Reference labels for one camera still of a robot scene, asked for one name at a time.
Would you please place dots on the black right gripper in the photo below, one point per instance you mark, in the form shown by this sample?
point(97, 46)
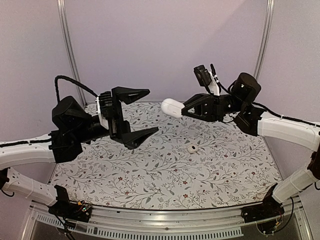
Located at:
point(210, 109)

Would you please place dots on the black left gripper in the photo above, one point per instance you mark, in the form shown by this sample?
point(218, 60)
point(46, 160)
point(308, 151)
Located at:
point(120, 130)

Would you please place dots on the white earbud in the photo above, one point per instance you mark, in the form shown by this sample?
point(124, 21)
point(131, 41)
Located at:
point(172, 108)

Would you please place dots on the cream earbud case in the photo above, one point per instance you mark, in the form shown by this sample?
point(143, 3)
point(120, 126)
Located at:
point(192, 149)

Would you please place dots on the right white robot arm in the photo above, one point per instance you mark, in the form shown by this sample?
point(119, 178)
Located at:
point(297, 131)

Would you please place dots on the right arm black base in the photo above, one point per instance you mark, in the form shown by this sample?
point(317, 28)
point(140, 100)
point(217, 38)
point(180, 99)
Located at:
point(269, 208)

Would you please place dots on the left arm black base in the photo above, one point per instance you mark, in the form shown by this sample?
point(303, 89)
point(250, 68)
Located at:
point(64, 208)

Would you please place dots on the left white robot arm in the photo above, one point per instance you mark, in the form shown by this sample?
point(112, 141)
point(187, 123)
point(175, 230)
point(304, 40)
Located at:
point(29, 151)

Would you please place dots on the floral patterned mat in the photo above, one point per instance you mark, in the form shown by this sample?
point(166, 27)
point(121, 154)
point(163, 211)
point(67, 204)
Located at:
point(230, 167)

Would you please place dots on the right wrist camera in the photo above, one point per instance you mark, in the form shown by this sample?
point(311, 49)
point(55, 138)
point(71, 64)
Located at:
point(207, 80)

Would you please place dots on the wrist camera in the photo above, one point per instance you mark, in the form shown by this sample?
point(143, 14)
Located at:
point(207, 80)
point(104, 109)

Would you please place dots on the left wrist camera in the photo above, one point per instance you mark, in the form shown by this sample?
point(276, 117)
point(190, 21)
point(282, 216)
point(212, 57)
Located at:
point(104, 109)

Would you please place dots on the right aluminium frame post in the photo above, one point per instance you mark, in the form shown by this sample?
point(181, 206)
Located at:
point(265, 37)

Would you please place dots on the aluminium frame post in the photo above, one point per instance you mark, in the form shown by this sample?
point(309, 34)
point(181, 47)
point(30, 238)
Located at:
point(61, 7)
point(265, 37)

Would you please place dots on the left aluminium frame post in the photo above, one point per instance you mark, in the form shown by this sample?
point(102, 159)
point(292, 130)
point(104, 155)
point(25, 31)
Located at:
point(61, 7)

